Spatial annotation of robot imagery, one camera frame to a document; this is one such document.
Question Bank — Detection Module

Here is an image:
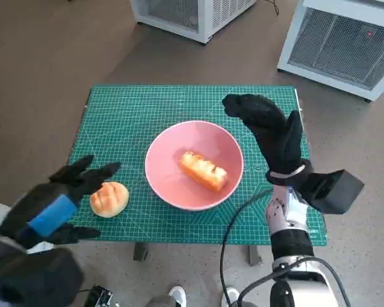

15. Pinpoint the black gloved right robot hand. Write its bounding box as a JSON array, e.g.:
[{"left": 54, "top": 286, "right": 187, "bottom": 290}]
[{"left": 222, "top": 93, "right": 308, "bottom": 176}]

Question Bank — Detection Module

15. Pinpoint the pink bowl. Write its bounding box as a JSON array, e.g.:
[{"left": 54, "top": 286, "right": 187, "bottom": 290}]
[{"left": 144, "top": 120, "right": 244, "bottom": 212}]

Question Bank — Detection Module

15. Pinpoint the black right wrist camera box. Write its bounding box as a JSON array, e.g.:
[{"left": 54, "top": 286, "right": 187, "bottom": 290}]
[{"left": 296, "top": 169, "right": 365, "bottom": 215}]

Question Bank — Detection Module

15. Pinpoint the green cutting mat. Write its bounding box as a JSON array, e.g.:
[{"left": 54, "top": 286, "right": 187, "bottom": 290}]
[{"left": 63, "top": 84, "right": 328, "bottom": 247}]

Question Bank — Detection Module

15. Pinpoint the dark metal table leg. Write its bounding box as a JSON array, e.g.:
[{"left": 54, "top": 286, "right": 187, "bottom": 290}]
[
  {"left": 133, "top": 242, "right": 150, "bottom": 262},
  {"left": 246, "top": 245, "right": 262, "bottom": 266}
]

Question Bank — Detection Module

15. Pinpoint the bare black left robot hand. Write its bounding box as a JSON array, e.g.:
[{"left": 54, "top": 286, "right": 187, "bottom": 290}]
[{"left": 0, "top": 155, "right": 122, "bottom": 249}]

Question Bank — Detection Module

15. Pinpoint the white mesh cabinet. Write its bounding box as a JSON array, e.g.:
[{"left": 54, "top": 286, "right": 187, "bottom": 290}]
[
  {"left": 276, "top": 0, "right": 384, "bottom": 102},
  {"left": 129, "top": 0, "right": 257, "bottom": 45}
]

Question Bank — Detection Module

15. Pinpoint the small black device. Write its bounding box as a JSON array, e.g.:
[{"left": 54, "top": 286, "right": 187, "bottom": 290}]
[{"left": 83, "top": 284, "right": 113, "bottom": 307}]

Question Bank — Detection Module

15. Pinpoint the long toy bread loaf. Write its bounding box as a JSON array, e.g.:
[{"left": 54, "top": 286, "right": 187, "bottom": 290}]
[{"left": 178, "top": 150, "right": 228, "bottom": 193}]

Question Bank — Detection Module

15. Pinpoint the round toy bread bun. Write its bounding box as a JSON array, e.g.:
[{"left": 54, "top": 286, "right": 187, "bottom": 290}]
[{"left": 89, "top": 181, "right": 130, "bottom": 219}]

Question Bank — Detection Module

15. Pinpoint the thin black floor cable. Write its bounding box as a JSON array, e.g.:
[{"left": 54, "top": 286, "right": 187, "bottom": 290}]
[{"left": 264, "top": 0, "right": 280, "bottom": 16}]

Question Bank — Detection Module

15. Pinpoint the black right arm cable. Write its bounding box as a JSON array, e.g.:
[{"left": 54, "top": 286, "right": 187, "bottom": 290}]
[{"left": 236, "top": 255, "right": 351, "bottom": 307}]

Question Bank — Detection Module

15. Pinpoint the white shoe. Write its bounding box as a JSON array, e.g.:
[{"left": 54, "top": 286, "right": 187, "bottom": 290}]
[
  {"left": 168, "top": 285, "right": 187, "bottom": 307},
  {"left": 222, "top": 287, "right": 240, "bottom": 307}
]

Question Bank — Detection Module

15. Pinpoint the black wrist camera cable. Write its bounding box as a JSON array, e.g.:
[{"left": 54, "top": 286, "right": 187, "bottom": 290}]
[{"left": 220, "top": 188, "right": 273, "bottom": 307}]

